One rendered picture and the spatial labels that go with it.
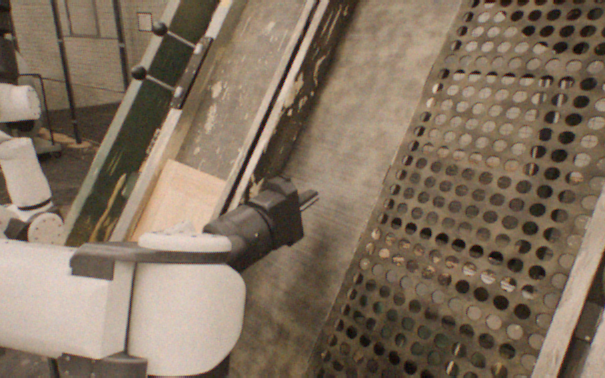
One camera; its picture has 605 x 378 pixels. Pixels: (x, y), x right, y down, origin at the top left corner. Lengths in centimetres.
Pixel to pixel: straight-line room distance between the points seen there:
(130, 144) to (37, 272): 102
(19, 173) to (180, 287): 76
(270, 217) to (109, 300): 37
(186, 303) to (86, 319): 7
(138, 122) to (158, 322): 107
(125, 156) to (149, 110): 15
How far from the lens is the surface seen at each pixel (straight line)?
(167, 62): 144
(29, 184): 110
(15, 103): 105
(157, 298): 38
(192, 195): 106
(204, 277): 38
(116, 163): 141
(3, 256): 46
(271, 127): 88
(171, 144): 119
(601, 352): 57
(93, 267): 39
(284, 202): 72
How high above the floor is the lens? 155
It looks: 20 degrees down
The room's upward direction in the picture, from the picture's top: straight up
